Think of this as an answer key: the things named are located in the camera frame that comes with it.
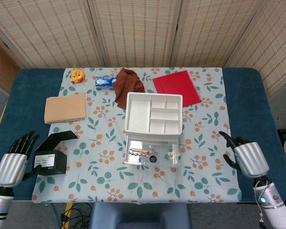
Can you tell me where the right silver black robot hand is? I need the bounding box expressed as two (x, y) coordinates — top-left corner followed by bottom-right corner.
(218, 131), (270, 178)

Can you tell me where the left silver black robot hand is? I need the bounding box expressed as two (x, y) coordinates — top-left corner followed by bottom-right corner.
(0, 130), (42, 188)

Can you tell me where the little yellow toy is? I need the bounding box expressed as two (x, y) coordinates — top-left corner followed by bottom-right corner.
(166, 150), (182, 161)

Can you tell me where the clear drawer with yellow toy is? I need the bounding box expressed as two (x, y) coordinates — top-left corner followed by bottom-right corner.
(122, 135), (182, 167)

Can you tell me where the black power adapter box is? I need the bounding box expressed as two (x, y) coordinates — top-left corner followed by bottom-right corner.
(30, 130), (79, 176)

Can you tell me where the white drawer organizer box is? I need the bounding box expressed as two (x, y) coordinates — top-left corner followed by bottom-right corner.
(123, 92), (184, 135)

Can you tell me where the kraft spiral notebook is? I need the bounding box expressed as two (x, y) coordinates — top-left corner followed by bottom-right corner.
(44, 93), (88, 125)

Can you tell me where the floral fruit print tablecloth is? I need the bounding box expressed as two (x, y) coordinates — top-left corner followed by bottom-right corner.
(31, 67), (242, 204)

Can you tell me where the red spiral notebook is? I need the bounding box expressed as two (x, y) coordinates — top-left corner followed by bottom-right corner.
(152, 70), (203, 107)

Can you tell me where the wooden stick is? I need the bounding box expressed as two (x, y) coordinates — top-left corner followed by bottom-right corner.
(130, 147), (155, 155)

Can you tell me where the yellow tape measure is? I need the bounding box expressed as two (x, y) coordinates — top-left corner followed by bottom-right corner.
(71, 61), (86, 84)

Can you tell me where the blue and white box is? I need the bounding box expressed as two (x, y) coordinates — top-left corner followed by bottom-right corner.
(95, 76), (117, 88)

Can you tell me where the brown cloth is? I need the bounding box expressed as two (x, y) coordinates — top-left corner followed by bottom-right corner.
(112, 68), (145, 109)

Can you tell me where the woven folding screen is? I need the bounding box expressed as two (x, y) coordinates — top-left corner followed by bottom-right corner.
(0, 0), (286, 100)

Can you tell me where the blue floor cable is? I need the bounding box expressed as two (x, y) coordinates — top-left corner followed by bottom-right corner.
(51, 202), (62, 229)

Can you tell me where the black floor cable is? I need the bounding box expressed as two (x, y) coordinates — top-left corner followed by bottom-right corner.
(61, 202), (93, 229)

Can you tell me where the metal bead chain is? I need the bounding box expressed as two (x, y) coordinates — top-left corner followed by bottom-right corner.
(126, 151), (155, 157)

